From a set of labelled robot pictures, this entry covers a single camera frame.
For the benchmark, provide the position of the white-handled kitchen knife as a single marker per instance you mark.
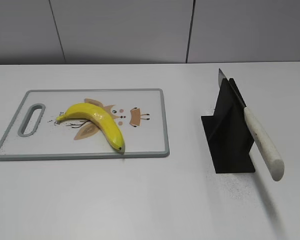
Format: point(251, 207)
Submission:
point(266, 147)

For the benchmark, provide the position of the yellow plastic banana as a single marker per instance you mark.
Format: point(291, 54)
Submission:
point(100, 118)

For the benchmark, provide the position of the black knife stand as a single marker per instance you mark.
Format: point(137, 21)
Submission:
point(227, 134)

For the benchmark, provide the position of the white grey-rimmed cutting board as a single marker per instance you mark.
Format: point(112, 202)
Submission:
point(34, 135)

